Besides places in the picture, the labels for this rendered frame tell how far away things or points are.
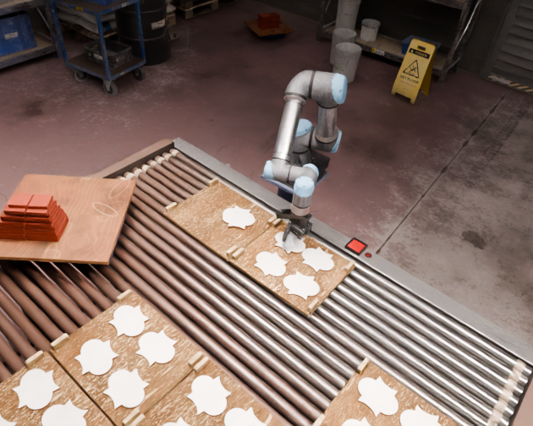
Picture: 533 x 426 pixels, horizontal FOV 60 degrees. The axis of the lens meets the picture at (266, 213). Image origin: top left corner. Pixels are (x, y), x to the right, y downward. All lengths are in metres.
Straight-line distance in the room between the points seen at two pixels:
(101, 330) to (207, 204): 0.78
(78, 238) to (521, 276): 2.94
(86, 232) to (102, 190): 0.26
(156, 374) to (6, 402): 0.46
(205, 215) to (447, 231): 2.21
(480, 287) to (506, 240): 0.60
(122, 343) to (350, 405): 0.81
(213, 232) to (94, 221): 0.50
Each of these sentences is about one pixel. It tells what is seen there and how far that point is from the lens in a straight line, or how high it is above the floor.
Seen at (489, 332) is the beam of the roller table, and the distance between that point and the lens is 2.03.
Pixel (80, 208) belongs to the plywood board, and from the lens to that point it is 2.11.
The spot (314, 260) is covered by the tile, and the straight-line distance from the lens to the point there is 1.97.
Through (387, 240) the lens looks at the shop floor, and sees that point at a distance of 3.55.
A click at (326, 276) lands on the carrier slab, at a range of 1.94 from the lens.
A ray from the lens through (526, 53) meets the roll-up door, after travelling 6.25.
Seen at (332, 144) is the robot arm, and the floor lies 1.15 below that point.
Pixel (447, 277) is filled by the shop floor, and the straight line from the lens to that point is 3.46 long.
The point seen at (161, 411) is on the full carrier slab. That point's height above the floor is 0.94.
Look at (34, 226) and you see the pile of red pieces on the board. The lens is 1.97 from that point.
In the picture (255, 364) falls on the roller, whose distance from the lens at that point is 1.69.
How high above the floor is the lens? 2.39
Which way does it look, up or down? 42 degrees down
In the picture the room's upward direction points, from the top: 5 degrees clockwise
